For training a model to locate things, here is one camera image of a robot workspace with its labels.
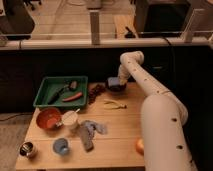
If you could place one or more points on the grey metal post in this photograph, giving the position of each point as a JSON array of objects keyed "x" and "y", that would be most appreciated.
[{"x": 95, "y": 29}]

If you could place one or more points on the wooden table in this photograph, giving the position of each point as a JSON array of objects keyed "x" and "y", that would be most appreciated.
[{"x": 114, "y": 149}]

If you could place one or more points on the blue cup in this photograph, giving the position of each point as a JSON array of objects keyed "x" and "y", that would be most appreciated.
[{"x": 60, "y": 146}]

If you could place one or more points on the grey blue cloth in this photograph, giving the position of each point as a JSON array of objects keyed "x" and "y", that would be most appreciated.
[{"x": 86, "y": 132}]

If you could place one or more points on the purple bowl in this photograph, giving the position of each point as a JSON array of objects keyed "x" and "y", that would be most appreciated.
[{"x": 115, "y": 88}]

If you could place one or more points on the orange bowl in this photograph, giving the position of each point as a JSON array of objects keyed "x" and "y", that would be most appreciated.
[{"x": 48, "y": 118}]

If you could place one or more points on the red chili pepper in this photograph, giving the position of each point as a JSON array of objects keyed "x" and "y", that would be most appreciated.
[{"x": 74, "y": 97}]

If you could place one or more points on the metal cup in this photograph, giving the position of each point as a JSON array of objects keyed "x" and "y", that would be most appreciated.
[{"x": 27, "y": 149}]

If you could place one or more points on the white cup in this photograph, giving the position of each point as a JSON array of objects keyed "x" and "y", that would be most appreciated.
[{"x": 70, "y": 119}]

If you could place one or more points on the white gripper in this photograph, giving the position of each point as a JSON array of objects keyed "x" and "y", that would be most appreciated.
[{"x": 123, "y": 75}]

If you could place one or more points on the white horizontal rail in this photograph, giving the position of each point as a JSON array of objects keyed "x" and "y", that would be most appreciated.
[{"x": 104, "y": 43}]

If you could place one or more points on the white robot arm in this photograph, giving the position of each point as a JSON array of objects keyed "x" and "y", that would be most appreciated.
[{"x": 162, "y": 118}]

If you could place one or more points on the dark red grapes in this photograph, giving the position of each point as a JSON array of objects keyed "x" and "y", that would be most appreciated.
[{"x": 94, "y": 92}]

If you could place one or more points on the black handled kitchen tool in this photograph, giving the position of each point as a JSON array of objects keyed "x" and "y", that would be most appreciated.
[{"x": 71, "y": 86}]

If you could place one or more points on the green plastic tray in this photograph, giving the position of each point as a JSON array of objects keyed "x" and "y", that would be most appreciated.
[{"x": 64, "y": 92}]

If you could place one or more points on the orange fruit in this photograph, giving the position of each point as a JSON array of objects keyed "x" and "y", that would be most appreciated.
[{"x": 139, "y": 146}]

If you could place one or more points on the black office chair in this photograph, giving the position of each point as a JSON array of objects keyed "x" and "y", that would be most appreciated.
[{"x": 17, "y": 24}]

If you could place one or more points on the blue sponge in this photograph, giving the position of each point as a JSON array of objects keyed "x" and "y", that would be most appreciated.
[{"x": 113, "y": 81}]

